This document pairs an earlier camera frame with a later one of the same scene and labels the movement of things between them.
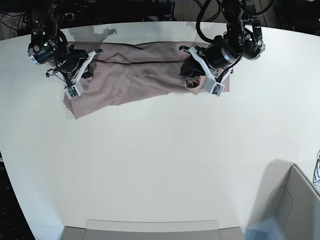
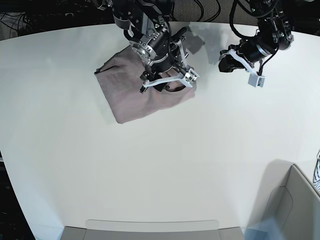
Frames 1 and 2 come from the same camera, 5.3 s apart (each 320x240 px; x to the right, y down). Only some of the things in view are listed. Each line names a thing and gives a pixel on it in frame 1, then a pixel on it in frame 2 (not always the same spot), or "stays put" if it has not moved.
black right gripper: x=221 y=53 -> x=245 y=53
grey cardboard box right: x=285 y=194 stays put
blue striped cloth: x=316 y=173 stays put
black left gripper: x=70 y=60 -> x=162 y=53
